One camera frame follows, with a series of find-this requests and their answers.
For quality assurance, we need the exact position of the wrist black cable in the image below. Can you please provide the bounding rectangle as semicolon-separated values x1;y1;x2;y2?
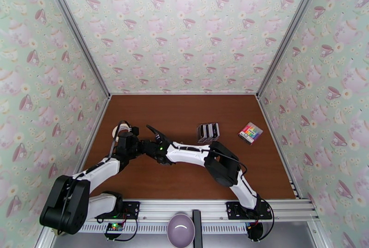
146;124;168;145
108;120;132;162

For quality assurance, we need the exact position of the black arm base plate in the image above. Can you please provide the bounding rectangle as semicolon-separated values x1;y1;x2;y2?
94;201;141;220
226;201;273;221

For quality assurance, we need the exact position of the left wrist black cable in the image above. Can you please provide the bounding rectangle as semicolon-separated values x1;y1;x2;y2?
108;120;132;162

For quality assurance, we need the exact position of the purple bowl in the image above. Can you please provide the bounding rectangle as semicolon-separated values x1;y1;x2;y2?
167;212;196;248

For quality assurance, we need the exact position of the beige masking tape roll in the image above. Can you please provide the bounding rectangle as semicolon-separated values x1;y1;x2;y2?
112;123;131;137

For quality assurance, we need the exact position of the aluminium corner post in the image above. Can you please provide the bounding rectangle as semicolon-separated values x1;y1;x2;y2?
256;0;330;98
39;0;112;98

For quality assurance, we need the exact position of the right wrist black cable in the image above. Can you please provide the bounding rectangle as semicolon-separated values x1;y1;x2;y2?
146;124;168;145

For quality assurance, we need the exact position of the aluminium frame rail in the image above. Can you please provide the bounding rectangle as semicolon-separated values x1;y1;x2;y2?
65;199;321;223

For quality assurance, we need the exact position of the perforated metal cable tray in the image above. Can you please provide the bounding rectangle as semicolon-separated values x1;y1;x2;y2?
77;222;251;234

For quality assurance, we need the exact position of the black upright post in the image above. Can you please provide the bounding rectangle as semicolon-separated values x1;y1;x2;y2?
192;210;202;248

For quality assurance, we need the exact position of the clear acrylic card stand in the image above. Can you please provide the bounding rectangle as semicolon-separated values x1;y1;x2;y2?
196;123;220;144

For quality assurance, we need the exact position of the green circuit board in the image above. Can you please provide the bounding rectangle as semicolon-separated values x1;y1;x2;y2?
105;222;125;234

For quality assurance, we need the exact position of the black base cable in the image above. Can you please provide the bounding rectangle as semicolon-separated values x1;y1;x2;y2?
253;198;276;241
103;218;139;242

